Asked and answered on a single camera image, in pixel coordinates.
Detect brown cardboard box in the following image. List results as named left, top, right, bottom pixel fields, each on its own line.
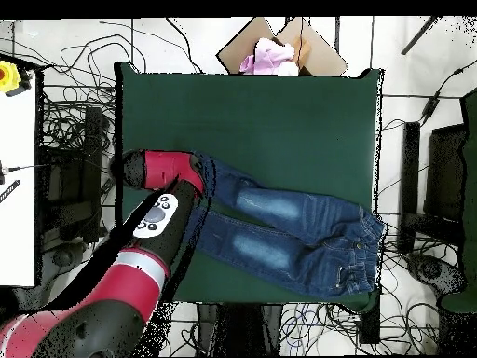
left=215, top=16, right=349, bottom=77

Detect blue denim jeans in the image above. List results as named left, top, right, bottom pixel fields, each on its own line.
left=184, top=149, right=387, bottom=299

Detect white table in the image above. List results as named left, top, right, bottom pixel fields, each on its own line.
left=0, top=70, right=38, bottom=288

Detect loose black cable tangle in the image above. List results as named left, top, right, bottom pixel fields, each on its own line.
left=0, top=18, right=204, bottom=180

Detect pink cloth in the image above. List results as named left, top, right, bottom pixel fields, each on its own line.
left=238, top=36, right=301, bottom=76

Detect black stand beside table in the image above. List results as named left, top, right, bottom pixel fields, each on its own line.
left=358, top=309, right=382, bottom=345

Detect dark green table cloth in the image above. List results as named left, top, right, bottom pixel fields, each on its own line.
left=113, top=61, right=385, bottom=313

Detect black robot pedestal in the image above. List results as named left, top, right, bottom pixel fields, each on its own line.
left=196, top=303, right=284, bottom=357

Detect black equipment rack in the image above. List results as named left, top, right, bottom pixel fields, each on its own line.
left=34, top=105, right=105, bottom=243

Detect black power adapter with cable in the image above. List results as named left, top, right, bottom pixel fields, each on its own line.
left=418, top=66, right=477, bottom=126

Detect yellow emergency stop button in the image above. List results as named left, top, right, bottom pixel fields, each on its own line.
left=0, top=60, right=33, bottom=97

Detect black ribbed strap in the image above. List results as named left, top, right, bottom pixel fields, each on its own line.
left=0, top=179, right=20, bottom=204

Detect tangle of black cables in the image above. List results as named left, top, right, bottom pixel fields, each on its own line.
left=279, top=219, right=441, bottom=355

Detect black rod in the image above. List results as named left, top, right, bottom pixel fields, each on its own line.
left=400, top=15, right=437, bottom=56

